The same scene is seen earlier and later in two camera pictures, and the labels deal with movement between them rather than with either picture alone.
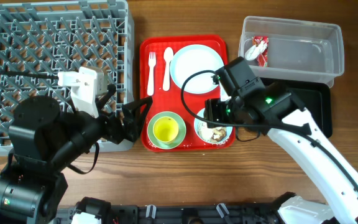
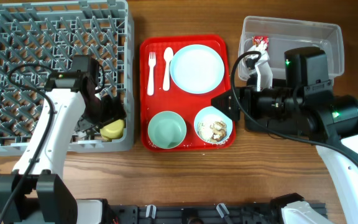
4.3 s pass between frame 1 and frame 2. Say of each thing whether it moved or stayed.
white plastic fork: stayed
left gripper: moved
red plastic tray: stayed
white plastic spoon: stayed
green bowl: stayed
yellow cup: moved
